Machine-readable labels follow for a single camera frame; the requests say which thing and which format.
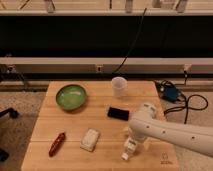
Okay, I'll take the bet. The clear plastic bottle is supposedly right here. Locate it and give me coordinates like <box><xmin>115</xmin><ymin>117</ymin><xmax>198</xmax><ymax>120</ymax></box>
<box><xmin>122</xmin><ymin>137</ymin><xmax>137</xmax><ymax>160</ymax></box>

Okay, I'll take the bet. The black rectangular block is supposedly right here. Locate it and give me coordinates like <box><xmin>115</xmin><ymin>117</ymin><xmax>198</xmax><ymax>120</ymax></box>
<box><xmin>107</xmin><ymin>107</ymin><xmax>129</xmax><ymax>121</ymax></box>

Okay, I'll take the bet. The blue power adapter box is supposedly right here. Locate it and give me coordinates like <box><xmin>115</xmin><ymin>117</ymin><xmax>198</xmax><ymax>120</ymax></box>
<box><xmin>162</xmin><ymin>86</ymin><xmax>179</xmax><ymax>102</ymax></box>

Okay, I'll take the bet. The green ceramic bowl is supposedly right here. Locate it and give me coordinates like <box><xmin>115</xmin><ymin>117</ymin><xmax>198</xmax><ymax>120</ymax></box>
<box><xmin>55</xmin><ymin>84</ymin><xmax>87</xmax><ymax>111</ymax></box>

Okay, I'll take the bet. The clear plastic cup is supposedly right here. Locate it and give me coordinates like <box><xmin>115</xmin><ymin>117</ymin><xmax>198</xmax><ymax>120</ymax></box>
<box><xmin>111</xmin><ymin>77</ymin><xmax>127</xmax><ymax>97</ymax></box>

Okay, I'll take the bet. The black hanging cable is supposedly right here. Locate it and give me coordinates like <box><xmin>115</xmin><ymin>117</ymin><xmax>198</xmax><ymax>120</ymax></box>
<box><xmin>111</xmin><ymin>7</ymin><xmax>148</xmax><ymax>75</ymax></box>

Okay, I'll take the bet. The black floor cable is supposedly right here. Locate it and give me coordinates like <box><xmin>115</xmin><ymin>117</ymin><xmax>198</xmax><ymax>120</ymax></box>
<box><xmin>154</xmin><ymin>79</ymin><xmax>210</xmax><ymax>125</ymax></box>

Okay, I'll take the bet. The red brown chili toy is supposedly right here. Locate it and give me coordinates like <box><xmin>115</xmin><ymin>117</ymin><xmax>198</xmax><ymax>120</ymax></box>
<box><xmin>49</xmin><ymin>132</ymin><xmax>66</xmax><ymax>157</ymax></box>

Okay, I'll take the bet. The black chair base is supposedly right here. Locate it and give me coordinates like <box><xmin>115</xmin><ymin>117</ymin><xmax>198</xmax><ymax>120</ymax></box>
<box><xmin>0</xmin><ymin>107</ymin><xmax>20</xmax><ymax>163</ymax></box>

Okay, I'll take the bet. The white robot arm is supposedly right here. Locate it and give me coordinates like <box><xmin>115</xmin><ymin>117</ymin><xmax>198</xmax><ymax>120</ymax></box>
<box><xmin>125</xmin><ymin>103</ymin><xmax>213</xmax><ymax>157</ymax></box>

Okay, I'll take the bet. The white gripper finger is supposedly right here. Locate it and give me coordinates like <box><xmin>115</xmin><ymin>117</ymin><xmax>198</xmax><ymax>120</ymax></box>
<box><xmin>143</xmin><ymin>139</ymin><xmax>149</xmax><ymax>150</ymax></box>
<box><xmin>124</xmin><ymin>127</ymin><xmax>130</xmax><ymax>137</ymax></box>

